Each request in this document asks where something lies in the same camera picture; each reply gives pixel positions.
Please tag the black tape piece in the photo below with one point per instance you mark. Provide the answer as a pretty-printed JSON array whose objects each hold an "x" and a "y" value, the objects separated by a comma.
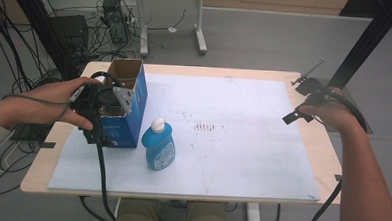
[{"x": 48, "y": 144}]

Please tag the blue bottle with white cap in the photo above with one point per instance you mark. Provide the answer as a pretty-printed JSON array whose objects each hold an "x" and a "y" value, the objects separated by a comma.
[{"x": 159, "y": 149}]

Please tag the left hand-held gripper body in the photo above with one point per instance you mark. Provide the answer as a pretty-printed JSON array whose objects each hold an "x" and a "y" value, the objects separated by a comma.
[{"x": 94, "y": 102}]

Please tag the person's right hand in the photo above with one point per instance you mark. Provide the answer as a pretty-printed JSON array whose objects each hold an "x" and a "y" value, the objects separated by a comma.
[{"x": 334, "y": 115}]

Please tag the person's leg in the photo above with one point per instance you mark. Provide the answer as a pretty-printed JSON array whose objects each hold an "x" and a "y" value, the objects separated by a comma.
[
  {"x": 137, "y": 214},
  {"x": 207, "y": 217}
]

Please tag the black computer tower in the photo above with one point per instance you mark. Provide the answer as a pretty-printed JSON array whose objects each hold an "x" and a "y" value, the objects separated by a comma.
[{"x": 115, "y": 18}]

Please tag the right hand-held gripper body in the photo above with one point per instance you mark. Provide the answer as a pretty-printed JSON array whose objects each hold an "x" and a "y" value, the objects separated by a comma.
[{"x": 313, "y": 89}]

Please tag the white-legged background table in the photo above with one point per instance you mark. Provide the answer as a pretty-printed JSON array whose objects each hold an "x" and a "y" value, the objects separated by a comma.
[{"x": 199, "y": 27}]

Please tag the black metal frame post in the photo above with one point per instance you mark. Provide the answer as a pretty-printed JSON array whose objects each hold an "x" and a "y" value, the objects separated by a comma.
[
  {"x": 42, "y": 27},
  {"x": 367, "y": 41}
]

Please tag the white table leg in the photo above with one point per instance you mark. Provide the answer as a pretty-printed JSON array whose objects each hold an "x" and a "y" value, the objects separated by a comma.
[
  {"x": 253, "y": 216},
  {"x": 117, "y": 207}
]

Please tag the blue cardboard box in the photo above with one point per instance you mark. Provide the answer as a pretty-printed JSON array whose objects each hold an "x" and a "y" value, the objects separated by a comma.
[{"x": 124, "y": 127}]

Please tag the black equipment box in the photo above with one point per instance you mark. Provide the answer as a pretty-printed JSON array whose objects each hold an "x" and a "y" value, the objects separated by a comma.
[{"x": 70, "y": 31}]

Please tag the white paper scrap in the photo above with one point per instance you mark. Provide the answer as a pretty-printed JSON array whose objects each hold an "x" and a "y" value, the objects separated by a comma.
[{"x": 172, "y": 29}]

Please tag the person's right leg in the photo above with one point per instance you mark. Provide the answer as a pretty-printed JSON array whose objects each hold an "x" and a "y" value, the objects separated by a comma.
[{"x": 207, "y": 217}]

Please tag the white table mat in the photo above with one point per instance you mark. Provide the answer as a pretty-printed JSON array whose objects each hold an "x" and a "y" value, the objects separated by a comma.
[{"x": 232, "y": 152}]

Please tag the person's left hand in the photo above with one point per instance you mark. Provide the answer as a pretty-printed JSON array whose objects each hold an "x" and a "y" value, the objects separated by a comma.
[{"x": 40, "y": 105}]

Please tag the black floor mat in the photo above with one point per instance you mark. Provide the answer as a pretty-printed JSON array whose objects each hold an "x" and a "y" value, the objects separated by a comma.
[{"x": 29, "y": 133}]

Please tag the person's left leg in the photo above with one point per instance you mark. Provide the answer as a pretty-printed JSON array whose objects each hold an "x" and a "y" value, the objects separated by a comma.
[{"x": 137, "y": 214}]

